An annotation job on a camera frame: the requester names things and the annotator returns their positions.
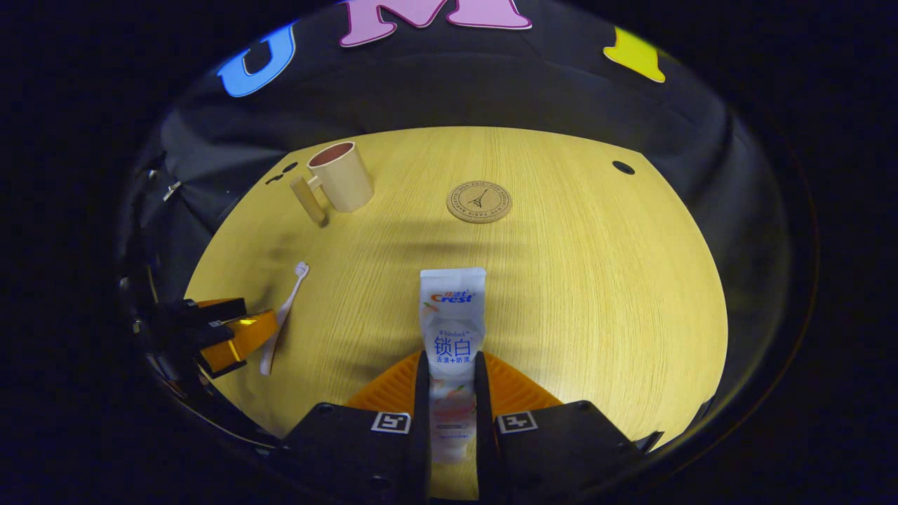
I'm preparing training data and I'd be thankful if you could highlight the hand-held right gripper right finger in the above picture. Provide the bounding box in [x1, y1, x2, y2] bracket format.
[474, 351, 664, 503]

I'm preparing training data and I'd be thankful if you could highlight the white toothbrush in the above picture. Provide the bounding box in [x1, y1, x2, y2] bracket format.
[260, 262, 310, 377]

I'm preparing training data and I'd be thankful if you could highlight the white toothpaste tube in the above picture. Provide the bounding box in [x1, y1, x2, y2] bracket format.
[419, 267, 488, 464]

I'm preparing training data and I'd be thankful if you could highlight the black backdrop cloth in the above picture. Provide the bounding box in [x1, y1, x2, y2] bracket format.
[123, 0, 800, 450]

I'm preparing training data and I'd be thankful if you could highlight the beige cup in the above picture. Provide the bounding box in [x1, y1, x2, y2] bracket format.
[290, 142, 375, 227]

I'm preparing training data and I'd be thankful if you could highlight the round cork coaster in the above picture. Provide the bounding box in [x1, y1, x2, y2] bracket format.
[446, 180, 514, 224]

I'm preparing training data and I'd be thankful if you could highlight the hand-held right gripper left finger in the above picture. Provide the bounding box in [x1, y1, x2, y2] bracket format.
[281, 351, 430, 503]

